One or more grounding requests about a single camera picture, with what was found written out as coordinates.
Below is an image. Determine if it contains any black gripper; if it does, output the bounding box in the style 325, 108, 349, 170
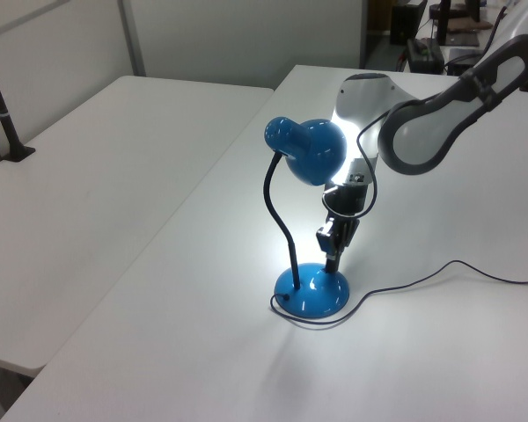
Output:
314, 182, 373, 273

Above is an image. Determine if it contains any blue gooseneck desk lamp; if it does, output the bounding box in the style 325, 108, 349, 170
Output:
261, 114, 351, 320

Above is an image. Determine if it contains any black box with green label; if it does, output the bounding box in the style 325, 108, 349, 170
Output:
403, 37, 446, 74

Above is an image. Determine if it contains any black computer tower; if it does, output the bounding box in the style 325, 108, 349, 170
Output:
389, 0, 429, 47

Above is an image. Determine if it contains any black monitor stand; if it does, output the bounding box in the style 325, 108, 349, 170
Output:
429, 0, 481, 48

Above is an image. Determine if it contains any white side table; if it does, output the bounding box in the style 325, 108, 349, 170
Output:
0, 74, 276, 378

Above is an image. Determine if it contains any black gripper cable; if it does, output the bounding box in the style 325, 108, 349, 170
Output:
321, 112, 379, 220

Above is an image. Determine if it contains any thin black lamp cable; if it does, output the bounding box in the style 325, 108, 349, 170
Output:
268, 259, 528, 329

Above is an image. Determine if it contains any grey partition post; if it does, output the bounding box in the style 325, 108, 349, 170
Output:
117, 0, 147, 78

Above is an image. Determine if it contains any black camera pole with clamp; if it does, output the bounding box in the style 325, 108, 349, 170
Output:
0, 38, 37, 163

